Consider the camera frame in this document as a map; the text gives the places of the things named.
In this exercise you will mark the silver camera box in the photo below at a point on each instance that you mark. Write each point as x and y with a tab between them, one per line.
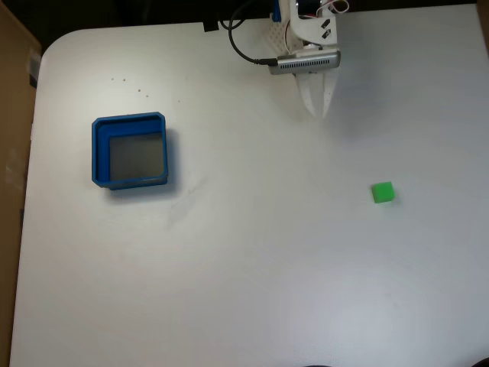
305	64

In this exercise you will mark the blue table clamp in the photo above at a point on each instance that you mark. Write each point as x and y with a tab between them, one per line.
276	9

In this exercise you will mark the white perforated base plate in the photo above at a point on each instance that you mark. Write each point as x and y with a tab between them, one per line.
277	36

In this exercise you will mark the green cube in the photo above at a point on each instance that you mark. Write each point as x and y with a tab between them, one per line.
383	192

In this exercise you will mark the black tape piece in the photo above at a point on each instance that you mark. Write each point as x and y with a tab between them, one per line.
211	26

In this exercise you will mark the brown cardboard box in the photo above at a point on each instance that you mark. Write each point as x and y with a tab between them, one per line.
15	114

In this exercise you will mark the blue square box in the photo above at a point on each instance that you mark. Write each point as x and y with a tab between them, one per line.
100	153

